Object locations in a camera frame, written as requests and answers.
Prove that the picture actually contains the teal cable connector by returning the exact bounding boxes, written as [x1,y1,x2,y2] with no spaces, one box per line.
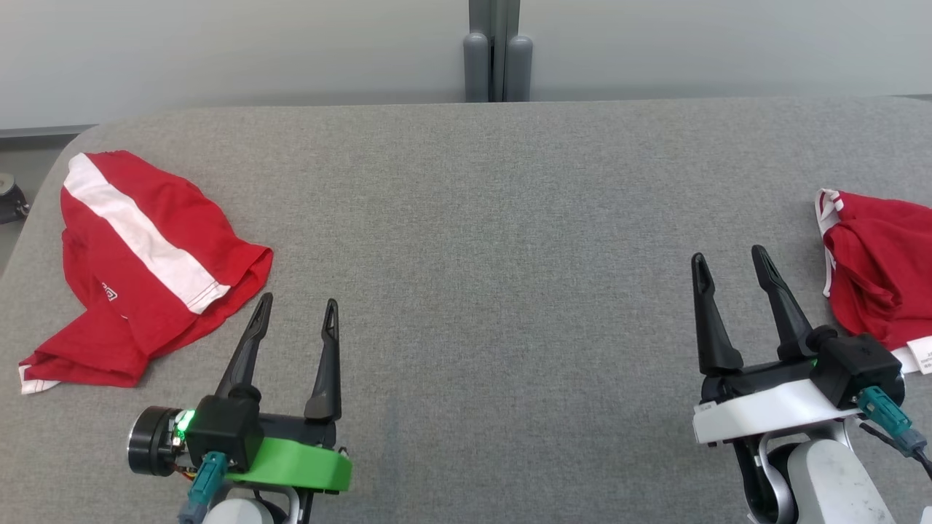
[858,387,927,458]
[178,451,228,524]

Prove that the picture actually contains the red shorts with white stripe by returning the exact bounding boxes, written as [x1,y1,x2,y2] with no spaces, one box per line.
[18,151,274,395]

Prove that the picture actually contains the red basketball jersey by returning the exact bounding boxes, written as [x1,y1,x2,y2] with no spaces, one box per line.
[815,188,932,376]

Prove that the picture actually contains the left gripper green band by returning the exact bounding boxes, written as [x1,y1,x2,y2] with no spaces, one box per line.
[215,293,354,492]

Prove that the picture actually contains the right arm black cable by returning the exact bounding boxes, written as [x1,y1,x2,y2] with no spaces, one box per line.
[859,421,932,481]

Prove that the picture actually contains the grey vertical post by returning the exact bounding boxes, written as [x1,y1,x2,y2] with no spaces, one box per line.
[464,33,489,103]

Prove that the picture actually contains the dark grey baseboard strip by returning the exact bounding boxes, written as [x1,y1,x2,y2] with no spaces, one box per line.
[0,125,95,139]

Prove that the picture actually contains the grey rounded post cap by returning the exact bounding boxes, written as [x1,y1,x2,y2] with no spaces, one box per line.
[506,34,533,103]

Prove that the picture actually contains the right teal cable connector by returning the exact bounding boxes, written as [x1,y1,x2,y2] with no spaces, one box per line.
[858,387,927,458]

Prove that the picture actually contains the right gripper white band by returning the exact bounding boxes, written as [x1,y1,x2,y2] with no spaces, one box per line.
[692,245,864,446]

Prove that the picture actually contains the black cylindrical left gripper motor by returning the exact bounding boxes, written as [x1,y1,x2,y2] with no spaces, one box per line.
[127,406,186,477]

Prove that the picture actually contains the grey partition post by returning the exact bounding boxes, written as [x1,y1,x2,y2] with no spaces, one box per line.
[470,0,521,103]

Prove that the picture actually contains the left teal cable connector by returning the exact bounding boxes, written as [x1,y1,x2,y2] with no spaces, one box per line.
[178,451,228,524]

